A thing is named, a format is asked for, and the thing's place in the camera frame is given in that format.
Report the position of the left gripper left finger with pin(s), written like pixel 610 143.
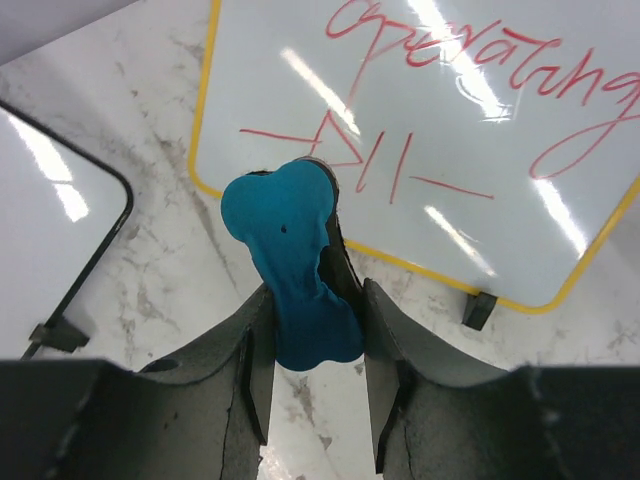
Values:
pixel 200 412

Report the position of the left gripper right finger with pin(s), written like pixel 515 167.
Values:
pixel 439 413

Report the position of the blue whiteboard eraser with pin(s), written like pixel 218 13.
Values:
pixel 288 221

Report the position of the yellow framed whiteboard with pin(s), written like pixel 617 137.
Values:
pixel 490 145

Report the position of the black whiteboard stand foot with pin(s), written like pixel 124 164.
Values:
pixel 478 309

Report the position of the black framed whiteboard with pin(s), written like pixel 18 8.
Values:
pixel 60 210

